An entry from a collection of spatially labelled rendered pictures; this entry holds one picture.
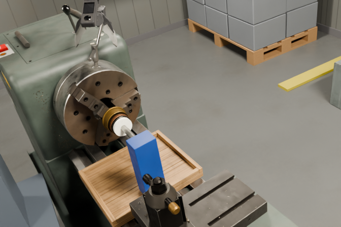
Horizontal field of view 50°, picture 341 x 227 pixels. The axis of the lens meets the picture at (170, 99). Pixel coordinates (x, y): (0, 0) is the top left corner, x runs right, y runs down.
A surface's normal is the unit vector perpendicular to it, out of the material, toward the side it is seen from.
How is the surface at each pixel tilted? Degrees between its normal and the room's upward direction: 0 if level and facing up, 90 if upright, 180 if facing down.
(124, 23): 90
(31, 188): 0
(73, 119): 90
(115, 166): 0
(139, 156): 90
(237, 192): 0
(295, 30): 90
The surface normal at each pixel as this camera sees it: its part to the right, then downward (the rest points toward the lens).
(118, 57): 0.55, 0.39
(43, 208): -0.15, -0.83
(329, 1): -0.88, 0.36
